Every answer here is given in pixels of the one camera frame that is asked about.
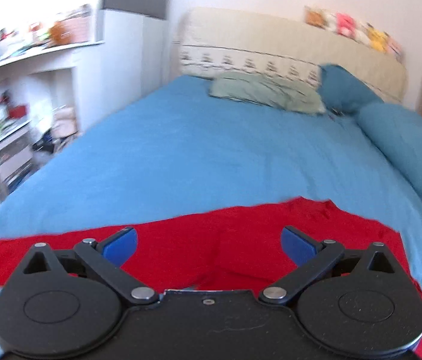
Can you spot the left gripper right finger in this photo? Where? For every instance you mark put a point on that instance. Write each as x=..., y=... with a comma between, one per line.
x=358, y=303

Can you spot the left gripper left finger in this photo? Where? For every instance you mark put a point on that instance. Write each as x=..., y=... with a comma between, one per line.
x=61, y=303

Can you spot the red garment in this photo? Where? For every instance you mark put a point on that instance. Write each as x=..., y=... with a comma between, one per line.
x=208, y=270

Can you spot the rolled teal duvet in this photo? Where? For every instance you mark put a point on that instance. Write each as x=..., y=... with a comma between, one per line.
x=397, y=132

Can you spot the blue bed sheet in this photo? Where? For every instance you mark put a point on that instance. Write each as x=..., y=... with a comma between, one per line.
x=180, y=151

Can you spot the teal pillow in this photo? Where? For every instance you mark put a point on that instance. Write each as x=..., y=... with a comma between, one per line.
x=342, y=92

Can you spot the green pillow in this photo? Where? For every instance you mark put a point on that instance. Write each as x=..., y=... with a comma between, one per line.
x=285, y=95

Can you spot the white shelf unit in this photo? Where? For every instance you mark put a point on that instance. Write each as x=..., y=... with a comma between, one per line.
x=50, y=74

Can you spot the yellow plush toy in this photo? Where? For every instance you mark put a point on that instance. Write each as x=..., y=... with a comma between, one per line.
x=378, y=39

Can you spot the white plush toy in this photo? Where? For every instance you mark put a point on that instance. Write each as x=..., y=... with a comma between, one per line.
x=362, y=33

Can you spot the white wardrobe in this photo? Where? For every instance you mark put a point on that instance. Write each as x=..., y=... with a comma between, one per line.
x=125, y=59

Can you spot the pink plush toy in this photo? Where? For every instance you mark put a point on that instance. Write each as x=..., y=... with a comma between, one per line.
x=346, y=25

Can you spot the cream padded headboard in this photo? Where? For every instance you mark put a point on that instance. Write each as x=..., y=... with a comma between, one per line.
x=279, y=36

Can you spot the orange plush toy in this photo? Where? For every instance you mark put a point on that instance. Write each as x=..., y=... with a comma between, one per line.
x=315, y=17

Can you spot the patterned cream pillow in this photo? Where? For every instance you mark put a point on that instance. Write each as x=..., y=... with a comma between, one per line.
x=209, y=62

